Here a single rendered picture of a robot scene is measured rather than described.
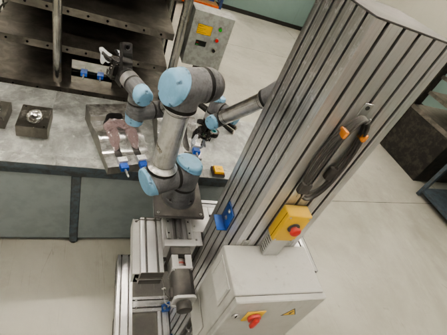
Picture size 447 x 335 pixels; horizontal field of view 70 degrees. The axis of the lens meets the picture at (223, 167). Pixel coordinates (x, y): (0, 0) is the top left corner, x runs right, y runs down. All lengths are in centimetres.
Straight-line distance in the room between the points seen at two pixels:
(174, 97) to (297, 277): 73
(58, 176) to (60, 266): 69
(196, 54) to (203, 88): 154
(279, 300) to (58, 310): 152
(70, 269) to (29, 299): 28
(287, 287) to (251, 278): 13
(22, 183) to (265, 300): 149
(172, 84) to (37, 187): 130
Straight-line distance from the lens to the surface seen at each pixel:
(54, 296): 234
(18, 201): 221
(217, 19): 247
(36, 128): 199
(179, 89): 97
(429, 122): 533
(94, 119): 206
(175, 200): 140
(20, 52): 287
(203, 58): 257
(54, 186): 207
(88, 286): 236
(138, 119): 136
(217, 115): 161
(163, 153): 115
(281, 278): 116
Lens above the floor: 211
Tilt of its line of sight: 38 degrees down
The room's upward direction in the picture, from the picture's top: 25 degrees clockwise
